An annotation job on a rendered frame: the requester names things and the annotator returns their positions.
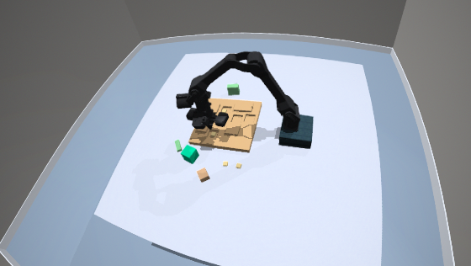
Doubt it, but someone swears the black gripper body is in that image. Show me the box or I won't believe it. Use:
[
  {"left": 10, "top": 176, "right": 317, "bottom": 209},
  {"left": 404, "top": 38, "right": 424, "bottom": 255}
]
[{"left": 186, "top": 103, "right": 229, "bottom": 127}]

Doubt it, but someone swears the small tan cube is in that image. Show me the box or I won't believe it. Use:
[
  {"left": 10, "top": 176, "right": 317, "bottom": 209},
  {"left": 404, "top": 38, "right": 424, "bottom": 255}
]
[{"left": 197, "top": 168, "right": 210, "bottom": 183}]

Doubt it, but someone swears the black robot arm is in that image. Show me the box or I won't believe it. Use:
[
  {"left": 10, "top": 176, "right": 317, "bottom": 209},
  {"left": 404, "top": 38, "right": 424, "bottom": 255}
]
[{"left": 176, "top": 51, "right": 300, "bottom": 131}]

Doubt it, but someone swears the tan puzzle board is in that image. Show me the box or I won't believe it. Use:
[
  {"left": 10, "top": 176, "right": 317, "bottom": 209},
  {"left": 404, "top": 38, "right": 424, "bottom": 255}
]
[{"left": 188, "top": 98, "right": 262, "bottom": 153}]

